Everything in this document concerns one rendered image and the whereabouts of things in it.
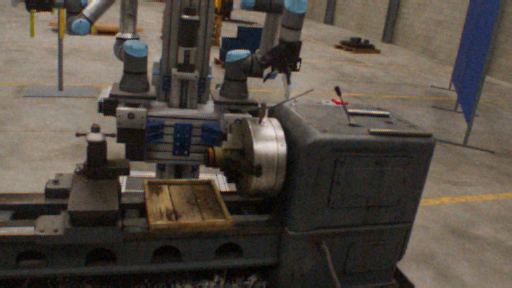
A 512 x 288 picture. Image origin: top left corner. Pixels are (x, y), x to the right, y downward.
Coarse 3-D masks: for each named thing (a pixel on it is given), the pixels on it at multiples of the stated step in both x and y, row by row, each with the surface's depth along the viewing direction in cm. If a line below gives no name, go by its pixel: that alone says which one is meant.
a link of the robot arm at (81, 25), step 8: (96, 0) 198; (104, 0) 199; (112, 0) 201; (88, 8) 198; (96, 8) 198; (104, 8) 200; (80, 16) 197; (88, 16) 197; (96, 16) 199; (72, 24) 197; (80, 24) 195; (88, 24) 197; (80, 32) 196; (88, 32) 198
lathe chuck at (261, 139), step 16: (256, 128) 171; (272, 128) 173; (256, 144) 167; (272, 144) 169; (256, 160) 166; (272, 160) 168; (240, 176) 182; (272, 176) 169; (240, 192) 182; (256, 192) 173
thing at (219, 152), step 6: (204, 150) 178; (210, 150) 174; (216, 150) 174; (222, 150) 175; (228, 150) 178; (204, 156) 179; (210, 156) 173; (216, 156) 173; (222, 156) 174; (204, 162) 178; (210, 162) 173; (216, 162) 174; (222, 162) 174; (222, 168) 176
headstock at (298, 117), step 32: (288, 128) 178; (320, 128) 170; (352, 128) 175; (384, 128) 181; (416, 128) 187; (288, 160) 176; (320, 160) 165; (352, 160) 171; (384, 160) 175; (416, 160) 181; (288, 192) 176; (320, 192) 171; (352, 192) 176; (384, 192) 180; (416, 192) 187; (288, 224) 175; (320, 224) 178; (352, 224) 183
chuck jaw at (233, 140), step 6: (240, 120) 183; (234, 126) 181; (240, 126) 181; (234, 132) 180; (240, 132) 181; (228, 138) 179; (234, 138) 179; (240, 138) 180; (222, 144) 178; (228, 144) 178; (234, 144) 179; (240, 144) 180; (234, 150) 182
